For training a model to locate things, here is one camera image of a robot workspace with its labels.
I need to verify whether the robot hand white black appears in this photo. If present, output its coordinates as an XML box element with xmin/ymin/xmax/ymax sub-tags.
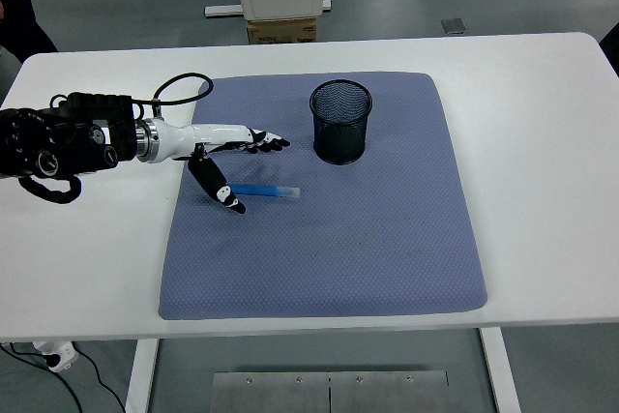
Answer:
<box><xmin>157</xmin><ymin>121</ymin><xmax>291</xmax><ymax>215</ymax></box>

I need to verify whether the blue marker clear cap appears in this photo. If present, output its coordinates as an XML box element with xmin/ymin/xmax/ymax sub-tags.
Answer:
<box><xmin>229</xmin><ymin>182</ymin><xmax>302</xmax><ymax>200</ymax></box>

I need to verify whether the black mesh pen holder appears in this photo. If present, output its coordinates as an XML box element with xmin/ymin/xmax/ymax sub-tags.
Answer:
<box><xmin>309</xmin><ymin>78</ymin><xmax>374</xmax><ymax>166</ymax></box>

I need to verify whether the cardboard box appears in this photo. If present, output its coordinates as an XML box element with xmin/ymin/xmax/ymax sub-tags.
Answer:
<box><xmin>246</xmin><ymin>15</ymin><xmax>319</xmax><ymax>45</ymax></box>

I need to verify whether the blue-grey textured mat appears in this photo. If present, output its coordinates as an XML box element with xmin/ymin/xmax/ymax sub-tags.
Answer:
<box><xmin>158</xmin><ymin>72</ymin><xmax>489</xmax><ymax>321</ymax></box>

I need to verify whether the white table leg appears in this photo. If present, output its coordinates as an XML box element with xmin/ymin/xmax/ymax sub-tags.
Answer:
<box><xmin>478</xmin><ymin>328</ymin><xmax>523</xmax><ymax>413</ymax></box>
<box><xmin>124</xmin><ymin>338</ymin><xmax>161</xmax><ymax>413</ymax></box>

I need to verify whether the small grey floor plate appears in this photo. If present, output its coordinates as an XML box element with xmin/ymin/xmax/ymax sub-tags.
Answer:
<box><xmin>440</xmin><ymin>17</ymin><xmax>471</xmax><ymax>37</ymax></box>

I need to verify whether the white power strip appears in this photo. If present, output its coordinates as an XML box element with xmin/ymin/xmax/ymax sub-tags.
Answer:
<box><xmin>32</xmin><ymin>339</ymin><xmax>79</xmax><ymax>374</ymax></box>

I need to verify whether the grey metal plate with screws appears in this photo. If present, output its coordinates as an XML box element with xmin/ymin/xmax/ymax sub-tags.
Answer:
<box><xmin>213</xmin><ymin>370</ymin><xmax>450</xmax><ymax>413</ymax></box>

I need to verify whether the dark object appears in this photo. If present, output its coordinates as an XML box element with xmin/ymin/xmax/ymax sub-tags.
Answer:
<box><xmin>598</xmin><ymin>20</ymin><xmax>619</xmax><ymax>76</ymax></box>

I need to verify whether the black cable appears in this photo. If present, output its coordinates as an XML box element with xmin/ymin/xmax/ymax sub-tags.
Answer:
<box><xmin>0</xmin><ymin>342</ymin><xmax>84</xmax><ymax>413</ymax></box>
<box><xmin>72</xmin><ymin>348</ymin><xmax>128</xmax><ymax>413</ymax></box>

